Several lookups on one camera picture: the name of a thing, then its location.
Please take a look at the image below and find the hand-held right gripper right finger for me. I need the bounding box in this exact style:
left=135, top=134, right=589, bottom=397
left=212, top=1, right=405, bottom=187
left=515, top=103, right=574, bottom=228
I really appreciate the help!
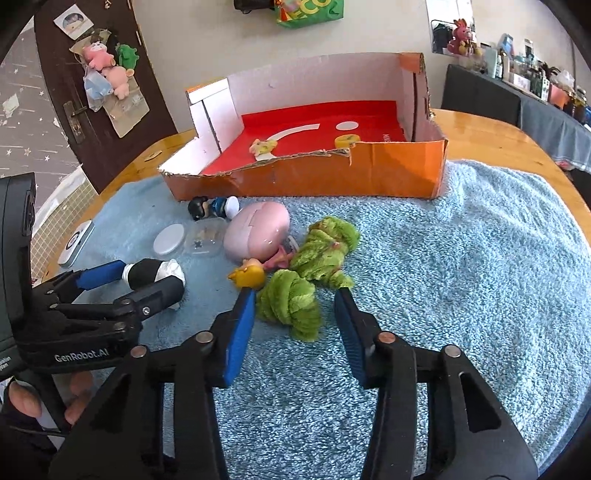
left=333, top=287, right=541, bottom=480

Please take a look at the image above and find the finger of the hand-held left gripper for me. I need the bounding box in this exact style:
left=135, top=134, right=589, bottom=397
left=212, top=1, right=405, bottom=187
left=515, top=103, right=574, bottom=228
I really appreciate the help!
left=41, top=260, right=127, bottom=301
left=55, top=277, right=186, bottom=324

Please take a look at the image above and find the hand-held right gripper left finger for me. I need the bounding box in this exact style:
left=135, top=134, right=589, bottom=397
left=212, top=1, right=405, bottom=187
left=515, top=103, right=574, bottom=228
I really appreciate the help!
left=48, top=286, right=259, bottom=480

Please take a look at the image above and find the black and white roll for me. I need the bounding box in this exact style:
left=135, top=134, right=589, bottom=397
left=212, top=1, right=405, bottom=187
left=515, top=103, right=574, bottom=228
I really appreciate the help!
left=122, top=257, right=186, bottom=310

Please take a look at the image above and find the white round lid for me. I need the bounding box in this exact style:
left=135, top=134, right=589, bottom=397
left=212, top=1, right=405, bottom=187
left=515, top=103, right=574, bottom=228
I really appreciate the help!
left=153, top=223, right=186, bottom=258

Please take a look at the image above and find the clear plastic box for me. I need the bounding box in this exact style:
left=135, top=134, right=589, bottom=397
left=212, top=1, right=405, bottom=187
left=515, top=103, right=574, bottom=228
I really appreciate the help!
left=183, top=218, right=227, bottom=256

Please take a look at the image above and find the green caterpillar plush toy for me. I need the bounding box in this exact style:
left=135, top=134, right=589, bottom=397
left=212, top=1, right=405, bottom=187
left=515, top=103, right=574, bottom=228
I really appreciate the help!
left=290, top=216, right=361, bottom=291

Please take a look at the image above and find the orange cardboard box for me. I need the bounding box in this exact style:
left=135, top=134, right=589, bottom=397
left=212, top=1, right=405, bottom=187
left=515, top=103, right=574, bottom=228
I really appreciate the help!
left=158, top=52, right=450, bottom=202

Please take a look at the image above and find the person's left hand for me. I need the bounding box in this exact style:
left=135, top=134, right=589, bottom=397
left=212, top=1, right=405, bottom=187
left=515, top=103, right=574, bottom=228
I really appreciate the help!
left=0, top=371, right=100, bottom=428

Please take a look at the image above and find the white electronic device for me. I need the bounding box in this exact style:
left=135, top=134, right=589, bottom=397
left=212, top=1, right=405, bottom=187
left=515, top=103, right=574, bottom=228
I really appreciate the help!
left=58, top=220, right=96, bottom=267

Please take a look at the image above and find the yellow-haired pink doll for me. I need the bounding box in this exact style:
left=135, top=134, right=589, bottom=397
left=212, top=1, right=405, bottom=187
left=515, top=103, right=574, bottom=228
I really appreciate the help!
left=228, top=244, right=296, bottom=291

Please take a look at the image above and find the black-haired toy figure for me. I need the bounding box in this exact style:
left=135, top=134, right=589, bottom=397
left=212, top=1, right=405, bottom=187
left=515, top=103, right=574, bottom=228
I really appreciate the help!
left=187, top=196, right=241, bottom=221

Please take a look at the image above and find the pink egg-shaped case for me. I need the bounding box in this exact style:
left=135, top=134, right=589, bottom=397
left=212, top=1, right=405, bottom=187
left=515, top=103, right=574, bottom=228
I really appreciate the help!
left=223, top=203, right=291, bottom=258

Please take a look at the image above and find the blue fluffy towel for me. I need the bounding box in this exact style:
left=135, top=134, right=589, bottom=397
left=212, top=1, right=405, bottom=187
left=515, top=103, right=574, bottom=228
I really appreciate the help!
left=28, top=159, right=587, bottom=480

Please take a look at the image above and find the small pastel toy figure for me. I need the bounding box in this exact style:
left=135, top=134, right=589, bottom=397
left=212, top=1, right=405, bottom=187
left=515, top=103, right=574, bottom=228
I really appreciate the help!
left=249, top=138, right=279, bottom=158

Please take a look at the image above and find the blue face mask bundle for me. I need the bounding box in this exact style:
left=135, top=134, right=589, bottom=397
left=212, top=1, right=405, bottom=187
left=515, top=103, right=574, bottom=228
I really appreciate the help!
left=83, top=74, right=114, bottom=112

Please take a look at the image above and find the pink plush toy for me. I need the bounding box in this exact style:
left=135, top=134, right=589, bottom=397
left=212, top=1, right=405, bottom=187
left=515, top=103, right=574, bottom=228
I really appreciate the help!
left=82, top=41, right=116, bottom=72
left=102, top=65, right=134, bottom=100

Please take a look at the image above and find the picture card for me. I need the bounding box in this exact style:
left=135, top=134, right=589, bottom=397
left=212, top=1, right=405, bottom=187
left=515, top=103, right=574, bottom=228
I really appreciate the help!
left=53, top=4, right=93, bottom=38

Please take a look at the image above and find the blue cloth-covered side table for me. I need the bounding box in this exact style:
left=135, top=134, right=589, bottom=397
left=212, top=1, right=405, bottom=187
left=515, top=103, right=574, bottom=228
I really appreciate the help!
left=503, top=80, right=591, bottom=171

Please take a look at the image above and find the green shopping bag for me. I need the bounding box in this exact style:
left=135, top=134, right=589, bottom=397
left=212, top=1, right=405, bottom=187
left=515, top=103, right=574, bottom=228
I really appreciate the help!
left=276, top=0, right=345, bottom=29

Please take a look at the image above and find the pink bunny plush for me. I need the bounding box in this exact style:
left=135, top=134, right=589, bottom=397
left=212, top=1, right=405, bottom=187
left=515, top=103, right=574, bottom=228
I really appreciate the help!
left=447, top=18, right=476, bottom=57

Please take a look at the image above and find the row of bottles and boxes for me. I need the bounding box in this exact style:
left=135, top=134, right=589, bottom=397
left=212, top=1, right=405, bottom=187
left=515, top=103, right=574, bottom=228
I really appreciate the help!
left=475, top=33, right=591, bottom=125

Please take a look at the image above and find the metal door handle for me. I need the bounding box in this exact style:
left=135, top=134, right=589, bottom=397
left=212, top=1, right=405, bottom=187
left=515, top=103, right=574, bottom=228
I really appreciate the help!
left=63, top=100, right=88, bottom=144

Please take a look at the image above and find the wall mirror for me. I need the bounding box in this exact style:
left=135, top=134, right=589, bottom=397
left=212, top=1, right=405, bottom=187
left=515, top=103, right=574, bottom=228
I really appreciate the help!
left=426, top=0, right=476, bottom=56

